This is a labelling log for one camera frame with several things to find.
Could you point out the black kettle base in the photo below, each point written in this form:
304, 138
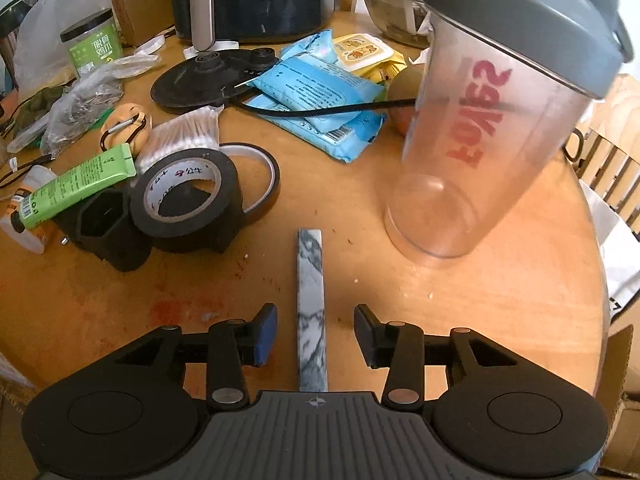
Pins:
210, 78

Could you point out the yellow earphone case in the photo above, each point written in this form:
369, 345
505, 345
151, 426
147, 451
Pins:
128, 123

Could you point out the black electrical tape roll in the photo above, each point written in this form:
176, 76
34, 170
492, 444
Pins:
189, 201

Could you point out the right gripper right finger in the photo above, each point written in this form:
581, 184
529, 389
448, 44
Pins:
403, 349

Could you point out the marble pattern bar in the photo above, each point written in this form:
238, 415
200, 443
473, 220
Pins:
311, 313

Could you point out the black hexagonal holder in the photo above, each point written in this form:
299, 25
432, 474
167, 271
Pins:
102, 224

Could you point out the yellow snack packet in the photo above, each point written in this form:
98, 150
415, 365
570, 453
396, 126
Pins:
368, 57

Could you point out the kiwi fruit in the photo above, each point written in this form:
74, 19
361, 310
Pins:
405, 86

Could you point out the glass jar green label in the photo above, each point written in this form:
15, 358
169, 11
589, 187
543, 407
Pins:
92, 42

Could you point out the green tube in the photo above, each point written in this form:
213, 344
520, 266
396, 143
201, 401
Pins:
78, 183

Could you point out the cotton swab bag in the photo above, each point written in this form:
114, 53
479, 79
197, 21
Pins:
196, 129

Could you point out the large clear plastic bag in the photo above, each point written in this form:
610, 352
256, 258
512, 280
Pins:
40, 57

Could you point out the clear shaker bottle grey lid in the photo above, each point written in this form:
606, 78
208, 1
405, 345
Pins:
505, 83

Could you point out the wooden chair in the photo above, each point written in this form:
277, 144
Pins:
604, 149

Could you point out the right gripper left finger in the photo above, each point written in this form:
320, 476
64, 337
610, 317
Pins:
226, 348

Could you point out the steel kettle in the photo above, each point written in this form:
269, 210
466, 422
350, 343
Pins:
11, 18

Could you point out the clear bag dark contents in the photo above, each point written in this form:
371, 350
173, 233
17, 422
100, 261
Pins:
73, 115

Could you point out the amber kapton tape roll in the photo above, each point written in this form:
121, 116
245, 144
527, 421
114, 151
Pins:
259, 176

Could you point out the blue wet wipes pack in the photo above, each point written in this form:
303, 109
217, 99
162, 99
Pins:
307, 77

